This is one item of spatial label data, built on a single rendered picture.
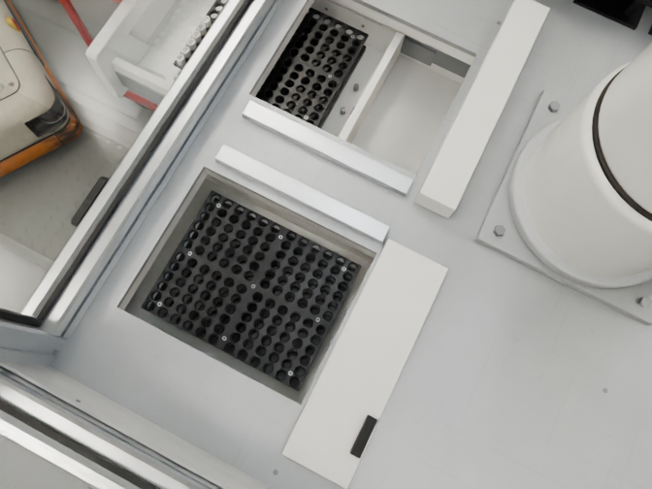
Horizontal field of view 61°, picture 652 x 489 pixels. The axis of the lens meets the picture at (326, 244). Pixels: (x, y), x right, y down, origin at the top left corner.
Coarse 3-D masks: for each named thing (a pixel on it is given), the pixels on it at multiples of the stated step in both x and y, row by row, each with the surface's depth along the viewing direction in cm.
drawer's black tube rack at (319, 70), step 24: (312, 24) 83; (336, 24) 81; (288, 48) 79; (312, 48) 79; (336, 48) 79; (360, 48) 79; (288, 72) 78; (312, 72) 79; (336, 72) 79; (264, 96) 77; (288, 96) 77; (312, 96) 81; (336, 96) 81; (312, 120) 76
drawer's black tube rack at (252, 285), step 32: (224, 224) 72; (256, 224) 72; (192, 256) 71; (224, 256) 71; (256, 256) 74; (288, 256) 71; (320, 256) 71; (160, 288) 72; (192, 288) 72; (224, 288) 73; (256, 288) 70; (288, 288) 70; (320, 288) 70; (192, 320) 68; (224, 320) 72; (256, 320) 69; (288, 320) 69; (320, 320) 69; (256, 352) 68; (288, 352) 71; (288, 384) 67
